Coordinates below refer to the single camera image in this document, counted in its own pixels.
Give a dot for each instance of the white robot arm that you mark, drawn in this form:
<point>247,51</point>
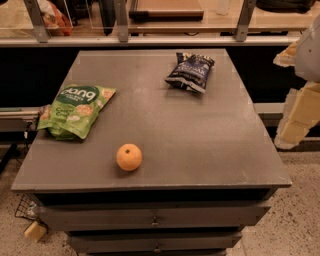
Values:
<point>301,110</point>

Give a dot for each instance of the blue chip bag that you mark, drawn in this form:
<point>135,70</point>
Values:
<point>191,72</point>

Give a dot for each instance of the green rice chips bag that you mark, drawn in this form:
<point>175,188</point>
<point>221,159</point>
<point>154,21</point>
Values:
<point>74,110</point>

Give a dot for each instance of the orange snack bag background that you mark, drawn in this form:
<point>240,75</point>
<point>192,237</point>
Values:
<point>54,18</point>

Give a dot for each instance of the orange fruit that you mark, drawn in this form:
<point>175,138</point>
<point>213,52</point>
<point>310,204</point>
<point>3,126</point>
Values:
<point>129,157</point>

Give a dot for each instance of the grey drawer cabinet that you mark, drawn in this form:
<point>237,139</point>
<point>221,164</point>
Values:
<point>195,147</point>

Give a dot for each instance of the lower grey drawer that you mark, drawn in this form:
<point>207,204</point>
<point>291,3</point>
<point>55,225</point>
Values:
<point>154,242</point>

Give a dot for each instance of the grey drawer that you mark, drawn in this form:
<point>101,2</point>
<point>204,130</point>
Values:
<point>96,217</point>
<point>154,242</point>

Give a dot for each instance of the upper grey drawer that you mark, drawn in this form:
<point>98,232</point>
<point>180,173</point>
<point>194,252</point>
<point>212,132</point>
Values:
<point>96,217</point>

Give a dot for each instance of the yellow sponge block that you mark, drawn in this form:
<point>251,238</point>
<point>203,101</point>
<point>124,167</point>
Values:
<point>35,231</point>

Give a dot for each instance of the wooden board black frame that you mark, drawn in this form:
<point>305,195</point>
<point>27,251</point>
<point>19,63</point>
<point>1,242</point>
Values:
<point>160,9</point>

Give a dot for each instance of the metal railing frame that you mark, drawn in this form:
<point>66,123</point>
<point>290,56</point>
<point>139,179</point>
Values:
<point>17,30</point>

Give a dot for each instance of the black wire basket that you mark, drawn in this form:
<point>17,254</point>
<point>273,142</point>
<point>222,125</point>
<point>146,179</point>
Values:
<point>25,209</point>

